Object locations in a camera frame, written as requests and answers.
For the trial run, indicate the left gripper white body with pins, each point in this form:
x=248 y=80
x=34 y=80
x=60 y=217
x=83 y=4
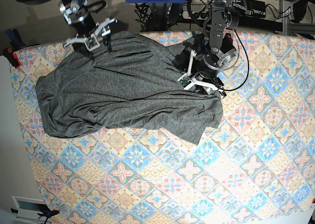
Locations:
x=188 y=80

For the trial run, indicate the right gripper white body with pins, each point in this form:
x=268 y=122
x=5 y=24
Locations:
x=91 y=41

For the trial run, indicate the grey t-shirt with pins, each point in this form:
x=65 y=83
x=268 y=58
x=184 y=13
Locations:
x=132 y=84

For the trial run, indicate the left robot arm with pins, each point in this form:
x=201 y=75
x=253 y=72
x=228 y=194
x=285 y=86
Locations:
x=213 y=50

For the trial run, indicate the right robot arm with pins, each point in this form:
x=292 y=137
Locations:
x=78 y=14

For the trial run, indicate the red black table clamp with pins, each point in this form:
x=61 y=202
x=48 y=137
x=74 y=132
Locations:
x=11 y=57

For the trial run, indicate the patterned tile tablecloth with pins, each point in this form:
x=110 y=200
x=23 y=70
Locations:
x=258 y=164

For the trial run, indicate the blue black bottom clamp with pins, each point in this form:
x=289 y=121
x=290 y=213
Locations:
x=48 y=214

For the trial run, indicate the white floor vent box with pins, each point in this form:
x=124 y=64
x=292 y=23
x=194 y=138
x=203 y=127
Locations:
x=27 y=209

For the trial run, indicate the blue handled clamp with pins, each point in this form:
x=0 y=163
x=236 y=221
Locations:
x=16 y=40

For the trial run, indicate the aluminium frame post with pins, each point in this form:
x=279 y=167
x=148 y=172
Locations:
x=285 y=9

